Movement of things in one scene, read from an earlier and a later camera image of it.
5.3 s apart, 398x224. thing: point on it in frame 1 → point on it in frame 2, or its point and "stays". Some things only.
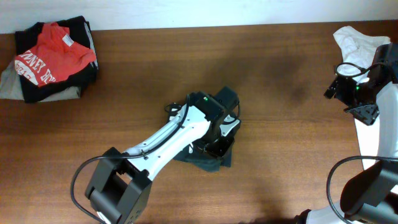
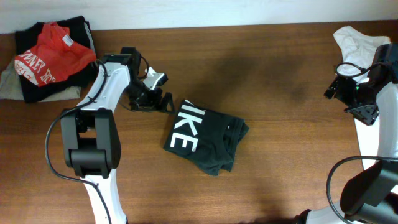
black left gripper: [218, 150] → [153, 102]
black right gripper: [347, 84] stays
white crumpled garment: [357, 50] stays
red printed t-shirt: [54, 58] stays
